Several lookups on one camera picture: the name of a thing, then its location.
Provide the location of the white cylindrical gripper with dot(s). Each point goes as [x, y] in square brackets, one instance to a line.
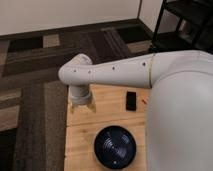
[80, 95]

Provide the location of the orange pepper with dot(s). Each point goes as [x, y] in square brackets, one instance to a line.
[144, 100]

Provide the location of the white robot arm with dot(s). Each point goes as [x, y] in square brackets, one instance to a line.
[179, 117]

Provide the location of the dark blue ceramic bowl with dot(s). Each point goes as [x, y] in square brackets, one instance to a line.
[115, 147]

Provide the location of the black rectangular block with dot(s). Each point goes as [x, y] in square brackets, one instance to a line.
[131, 101]

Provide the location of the black metal shelf rack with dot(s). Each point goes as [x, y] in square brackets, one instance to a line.
[194, 17]

